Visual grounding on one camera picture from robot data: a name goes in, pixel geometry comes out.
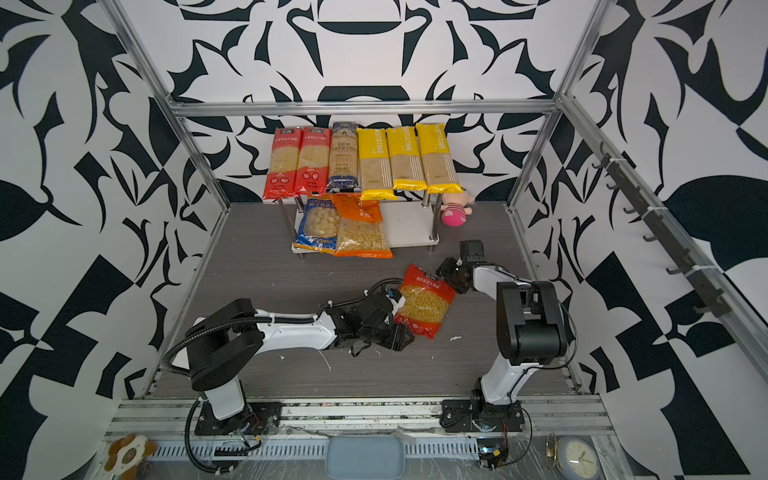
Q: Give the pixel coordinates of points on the analog clock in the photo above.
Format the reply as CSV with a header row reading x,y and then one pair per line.
x,y
572,457

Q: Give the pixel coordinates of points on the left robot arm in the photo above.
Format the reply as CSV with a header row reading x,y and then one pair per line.
x,y
214,350

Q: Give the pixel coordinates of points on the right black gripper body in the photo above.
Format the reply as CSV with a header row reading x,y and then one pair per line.
x,y
458,277

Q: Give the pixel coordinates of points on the pink plush pig toy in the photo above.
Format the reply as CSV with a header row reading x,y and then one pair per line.
x,y
455,208

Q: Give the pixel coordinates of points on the white two-tier shelf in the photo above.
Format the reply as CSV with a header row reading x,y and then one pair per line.
x,y
411,220

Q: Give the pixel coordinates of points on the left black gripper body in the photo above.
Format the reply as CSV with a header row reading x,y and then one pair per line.
x,y
384,336

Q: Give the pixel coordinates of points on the orange pasta bag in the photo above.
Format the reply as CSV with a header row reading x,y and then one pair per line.
x,y
361,230

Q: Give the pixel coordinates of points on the yellow spaghetti bag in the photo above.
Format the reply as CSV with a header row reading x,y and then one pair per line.
x,y
437,162
374,164
405,159

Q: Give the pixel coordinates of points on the red spaghetti bag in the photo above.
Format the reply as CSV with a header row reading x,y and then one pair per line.
x,y
313,162
281,177

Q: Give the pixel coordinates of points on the red macaroni bag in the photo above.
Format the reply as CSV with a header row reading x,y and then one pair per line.
x,y
427,301

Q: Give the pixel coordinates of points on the blue gold spaghetti bag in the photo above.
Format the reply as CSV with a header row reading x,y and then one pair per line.
x,y
343,170

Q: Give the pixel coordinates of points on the wall hook rail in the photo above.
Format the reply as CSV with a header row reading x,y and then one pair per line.
x,y
665,230

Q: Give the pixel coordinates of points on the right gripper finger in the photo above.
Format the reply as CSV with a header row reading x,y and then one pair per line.
x,y
445,275
449,264

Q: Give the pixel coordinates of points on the white box beside floor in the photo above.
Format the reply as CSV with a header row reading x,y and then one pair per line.
x,y
180,360

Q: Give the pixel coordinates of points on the grey blue pad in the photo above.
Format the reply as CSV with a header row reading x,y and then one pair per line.
x,y
365,457

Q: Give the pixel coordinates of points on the blue orange orecchiette bag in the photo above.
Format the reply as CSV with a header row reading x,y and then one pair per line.
x,y
319,227

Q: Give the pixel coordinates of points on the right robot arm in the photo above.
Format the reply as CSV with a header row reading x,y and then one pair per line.
x,y
530,333

